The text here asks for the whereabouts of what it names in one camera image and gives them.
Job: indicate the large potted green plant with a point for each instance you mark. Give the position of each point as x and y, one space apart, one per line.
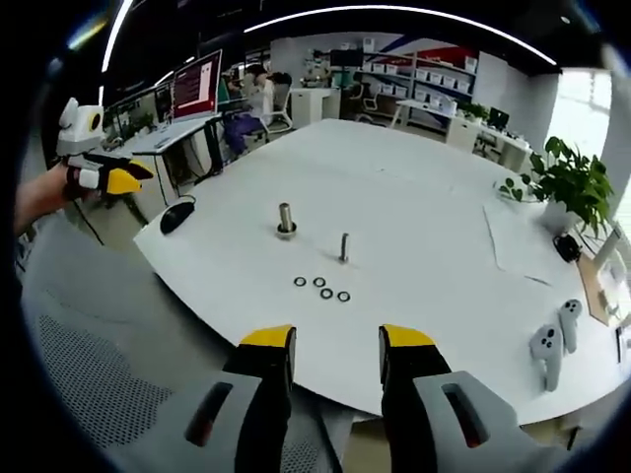
574 180

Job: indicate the small black washer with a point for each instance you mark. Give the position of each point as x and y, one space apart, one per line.
339 296
295 281
314 282
321 293

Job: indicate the grey game controller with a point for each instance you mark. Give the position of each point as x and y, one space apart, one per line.
570 322
546 352

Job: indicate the person's left hand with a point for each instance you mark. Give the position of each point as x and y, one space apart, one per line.
64 184

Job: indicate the row of green plants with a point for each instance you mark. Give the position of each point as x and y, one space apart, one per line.
473 111

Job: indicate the shelf with white bins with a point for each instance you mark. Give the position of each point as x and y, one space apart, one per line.
434 76

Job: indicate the green desk plant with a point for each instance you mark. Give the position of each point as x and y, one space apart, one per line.
139 125

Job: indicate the white office chair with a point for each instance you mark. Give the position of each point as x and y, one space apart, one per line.
278 106

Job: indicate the grey mesh office chair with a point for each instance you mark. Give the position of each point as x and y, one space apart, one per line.
108 345

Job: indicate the large threaded steel stud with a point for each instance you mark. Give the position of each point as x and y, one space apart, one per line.
285 217

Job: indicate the white office desk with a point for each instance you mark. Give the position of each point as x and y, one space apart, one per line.
162 138

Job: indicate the black computer mouse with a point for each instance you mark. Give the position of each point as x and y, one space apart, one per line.
176 217

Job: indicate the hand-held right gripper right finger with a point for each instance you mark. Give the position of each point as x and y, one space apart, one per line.
419 394

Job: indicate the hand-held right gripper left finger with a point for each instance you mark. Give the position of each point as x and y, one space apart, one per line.
256 394

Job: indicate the small threaded steel stud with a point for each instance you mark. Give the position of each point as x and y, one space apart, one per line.
343 246

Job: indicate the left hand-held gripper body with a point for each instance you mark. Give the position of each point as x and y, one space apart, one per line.
81 130

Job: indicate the white paper sheet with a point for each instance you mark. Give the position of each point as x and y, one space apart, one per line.
532 241

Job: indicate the white side table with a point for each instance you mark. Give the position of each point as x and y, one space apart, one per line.
426 108

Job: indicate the monitor with red screen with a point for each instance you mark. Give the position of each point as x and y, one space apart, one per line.
197 86

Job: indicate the small plant in glass bowl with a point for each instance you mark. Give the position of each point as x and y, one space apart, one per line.
512 189

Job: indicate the black wall monitor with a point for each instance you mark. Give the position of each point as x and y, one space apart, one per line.
346 57

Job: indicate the white cabinet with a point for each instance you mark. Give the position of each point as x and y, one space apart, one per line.
313 106

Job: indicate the small black monitor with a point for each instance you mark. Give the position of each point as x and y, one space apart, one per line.
498 118

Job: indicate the wooden board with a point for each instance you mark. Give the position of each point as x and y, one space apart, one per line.
594 290

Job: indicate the small black device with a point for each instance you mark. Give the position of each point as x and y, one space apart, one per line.
567 247

